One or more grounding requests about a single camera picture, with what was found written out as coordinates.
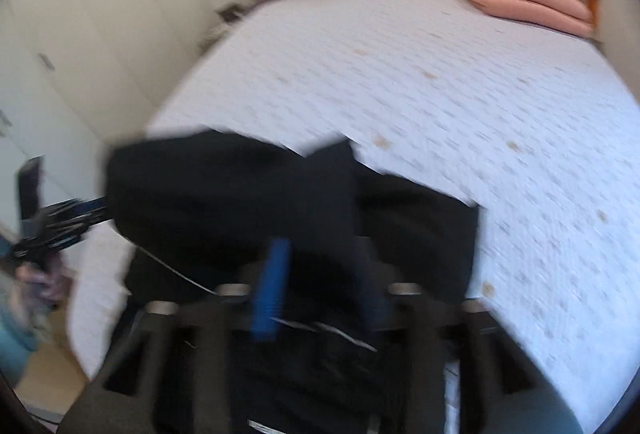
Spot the white patterned bed mattress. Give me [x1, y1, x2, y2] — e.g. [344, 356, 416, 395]
[64, 0, 639, 433]

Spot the white wardrobe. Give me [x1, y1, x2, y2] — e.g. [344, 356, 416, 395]
[1, 0, 248, 229]

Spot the black jacket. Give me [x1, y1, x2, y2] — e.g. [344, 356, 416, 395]
[105, 131, 480, 304]

